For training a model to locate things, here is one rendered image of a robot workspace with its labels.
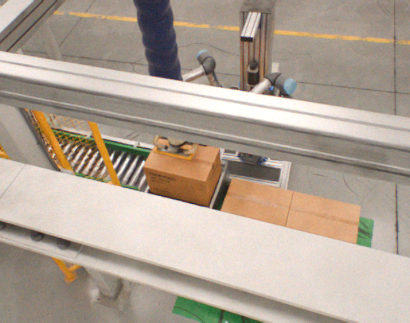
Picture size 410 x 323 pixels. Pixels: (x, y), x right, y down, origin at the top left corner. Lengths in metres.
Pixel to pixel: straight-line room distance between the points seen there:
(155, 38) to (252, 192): 1.85
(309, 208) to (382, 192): 1.17
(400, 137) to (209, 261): 0.44
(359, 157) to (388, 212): 3.86
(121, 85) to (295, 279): 0.58
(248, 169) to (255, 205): 0.76
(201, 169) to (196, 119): 2.74
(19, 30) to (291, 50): 5.16
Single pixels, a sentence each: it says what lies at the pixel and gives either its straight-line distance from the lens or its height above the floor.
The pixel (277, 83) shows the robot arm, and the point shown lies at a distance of 3.39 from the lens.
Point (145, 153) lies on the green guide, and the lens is 4.33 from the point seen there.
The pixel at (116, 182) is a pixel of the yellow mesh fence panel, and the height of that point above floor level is 1.00.
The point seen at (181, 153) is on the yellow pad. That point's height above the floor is 1.17.
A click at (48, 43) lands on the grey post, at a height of 0.69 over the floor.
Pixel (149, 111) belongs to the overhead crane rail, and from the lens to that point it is 0.98.
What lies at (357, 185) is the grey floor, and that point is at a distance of 4.88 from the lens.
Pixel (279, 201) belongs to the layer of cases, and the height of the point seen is 0.54.
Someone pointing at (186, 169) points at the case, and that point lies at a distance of 3.69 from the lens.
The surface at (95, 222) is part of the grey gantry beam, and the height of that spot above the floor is 3.22.
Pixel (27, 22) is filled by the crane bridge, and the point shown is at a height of 3.00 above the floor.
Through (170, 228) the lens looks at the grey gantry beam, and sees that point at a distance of 0.72.
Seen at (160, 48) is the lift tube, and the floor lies 2.21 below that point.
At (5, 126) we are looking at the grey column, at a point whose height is 2.38.
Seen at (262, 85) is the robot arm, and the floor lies 1.63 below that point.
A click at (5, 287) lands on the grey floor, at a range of 4.73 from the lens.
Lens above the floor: 3.83
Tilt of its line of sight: 50 degrees down
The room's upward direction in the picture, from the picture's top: 7 degrees counter-clockwise
